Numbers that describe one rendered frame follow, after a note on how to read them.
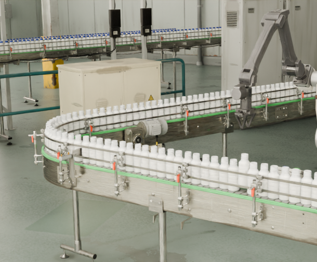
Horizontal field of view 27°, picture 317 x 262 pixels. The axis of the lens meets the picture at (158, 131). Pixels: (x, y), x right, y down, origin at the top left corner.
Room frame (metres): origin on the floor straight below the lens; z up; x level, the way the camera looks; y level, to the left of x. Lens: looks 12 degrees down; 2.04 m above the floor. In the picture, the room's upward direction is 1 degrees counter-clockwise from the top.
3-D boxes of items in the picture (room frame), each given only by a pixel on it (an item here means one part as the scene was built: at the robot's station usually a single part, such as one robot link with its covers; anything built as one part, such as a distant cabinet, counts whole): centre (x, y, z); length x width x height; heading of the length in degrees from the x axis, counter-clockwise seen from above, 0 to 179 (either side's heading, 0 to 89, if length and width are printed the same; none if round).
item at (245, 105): (3.25, -0.44, 1.46); 0.10 x 0.07 x 0.07; 143
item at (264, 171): (3.17, -0.53, 1.08); 0.06 x 0.06 x 0.17
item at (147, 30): (9.94, 0.17, 1.55); 0.17 x 0.15 x 0.42; 125
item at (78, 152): (3.87, 0.54, 0.96); 0.23 x 0.10 x 0.27; 143
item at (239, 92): (3.22, -0.43, 1.55); 0.12 x 0.09 x 0.12; 142
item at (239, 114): (3.23, -0.43, 1.39); 0.07 x 0.07 x 0.09; 53
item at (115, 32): (9.62, 0.62, 1.55); 0.17 x 0.15 x 0.42; 125
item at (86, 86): (7.82, 0.58, 0.59); 1.10 x 0.62 x 1.18; 125
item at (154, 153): (3.59, 0.03, 1.08); 0.06 x 0.06 x 0.17
